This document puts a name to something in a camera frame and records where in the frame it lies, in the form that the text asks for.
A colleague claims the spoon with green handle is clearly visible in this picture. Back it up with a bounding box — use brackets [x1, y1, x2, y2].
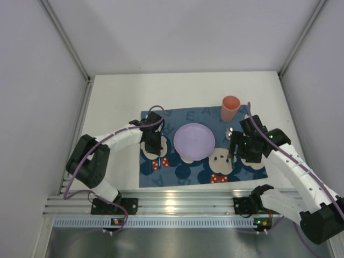
[225, 127, 235, 170]

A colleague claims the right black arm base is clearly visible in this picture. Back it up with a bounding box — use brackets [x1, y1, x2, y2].
[233, 187, 269, 218]

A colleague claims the right aluminium frame post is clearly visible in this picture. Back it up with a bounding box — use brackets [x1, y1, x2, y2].
[278, 0, 328, 80]

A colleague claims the left aluminium frame post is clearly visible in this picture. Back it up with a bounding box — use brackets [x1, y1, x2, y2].
[37, 0, 92, 81]

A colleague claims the slotted cable duct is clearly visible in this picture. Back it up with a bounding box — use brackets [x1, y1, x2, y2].
[53, 217, 272, 228]

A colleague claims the aluminium mounting rail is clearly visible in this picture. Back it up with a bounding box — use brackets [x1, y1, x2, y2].
[42, 171, 304, 216]

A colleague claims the blue cartoon placemat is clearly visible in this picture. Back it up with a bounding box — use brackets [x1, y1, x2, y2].
[139, 105, 268, 188]

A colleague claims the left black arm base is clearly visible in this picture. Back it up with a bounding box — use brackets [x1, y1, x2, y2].
[90, 193, 139, 216]

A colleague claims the purple plastic plate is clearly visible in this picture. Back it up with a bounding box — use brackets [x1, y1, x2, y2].
[173, 123, 216, 161]

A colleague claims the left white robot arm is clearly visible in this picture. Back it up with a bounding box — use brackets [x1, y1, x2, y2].
[66, 113, 164, 203]

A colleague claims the pink plastic cup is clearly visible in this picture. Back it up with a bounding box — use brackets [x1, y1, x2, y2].
[220, 95, 241, 122]

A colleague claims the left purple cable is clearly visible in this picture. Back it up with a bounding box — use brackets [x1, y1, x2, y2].
[63, 104, 166, 234]

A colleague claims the aluminium frame post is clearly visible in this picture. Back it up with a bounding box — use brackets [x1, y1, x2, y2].
[278, 0, 328, 80]
[37, 0, 92, 81]

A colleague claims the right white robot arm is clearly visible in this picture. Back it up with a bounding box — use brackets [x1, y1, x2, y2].
[226, 115, 343, 245]

